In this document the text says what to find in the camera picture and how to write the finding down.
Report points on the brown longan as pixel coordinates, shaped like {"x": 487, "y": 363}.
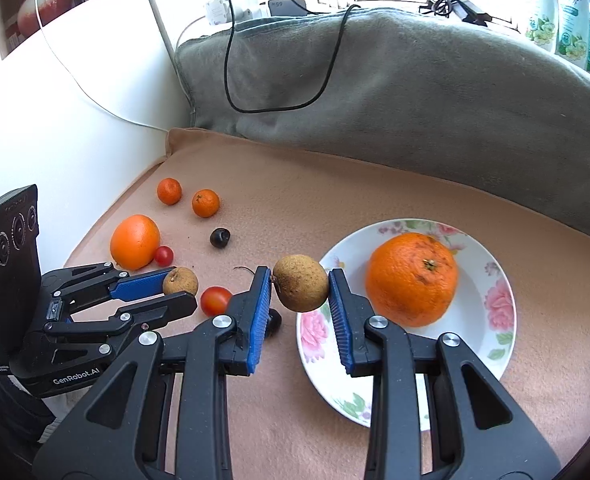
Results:
{"x": 182, "y": 281}
{"x": 301, "y": 282}

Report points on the grey blanket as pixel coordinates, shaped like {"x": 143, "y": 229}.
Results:
{"x": 425, "y": 100}

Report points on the red floral jar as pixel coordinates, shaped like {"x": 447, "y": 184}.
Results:
{"x": 45, "y": 7}

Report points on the large rough orange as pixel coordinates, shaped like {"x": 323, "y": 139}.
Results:
{"x": 410, "y": 280}

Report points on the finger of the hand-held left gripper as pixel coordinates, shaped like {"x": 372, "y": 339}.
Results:
{"x": 170, "y": 305}
{"x": 140, "y": 285}

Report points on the small mandarin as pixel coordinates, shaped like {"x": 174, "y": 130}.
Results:
{"x": 169, "y": 191}
{"x": 206, "y": 204}

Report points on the dark grape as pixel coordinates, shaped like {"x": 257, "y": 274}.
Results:
{"x": 220, "y": 238}
{"x": 275, "y": 321}

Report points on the small cherry tomato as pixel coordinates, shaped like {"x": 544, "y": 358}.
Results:
{"x": 164, "y": 256}

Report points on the smooth orange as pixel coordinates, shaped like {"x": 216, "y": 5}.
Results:
{"x": 135, "y": 241}

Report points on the dark power adapter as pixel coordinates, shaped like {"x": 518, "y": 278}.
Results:
{"x": 287, "y": 7}

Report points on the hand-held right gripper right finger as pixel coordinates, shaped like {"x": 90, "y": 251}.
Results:
{"x": 340, "y": 327}

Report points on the white floral plate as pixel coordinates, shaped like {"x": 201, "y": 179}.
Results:
{"x": 475, "y": 322}

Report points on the thin dry stem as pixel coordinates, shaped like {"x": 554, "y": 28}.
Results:
{"x": 242, "y": 269}

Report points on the red tomato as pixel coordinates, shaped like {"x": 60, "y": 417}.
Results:
{"x": 216, "y": 301}

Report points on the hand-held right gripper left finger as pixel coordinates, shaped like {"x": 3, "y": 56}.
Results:
{"x": 259, "y": 322}

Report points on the white power strip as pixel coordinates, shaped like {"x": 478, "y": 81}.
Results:
{"x": 225, "y": 10}

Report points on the peach blanket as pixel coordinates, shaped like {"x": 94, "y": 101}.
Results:
{"x": 275, "y": 200}

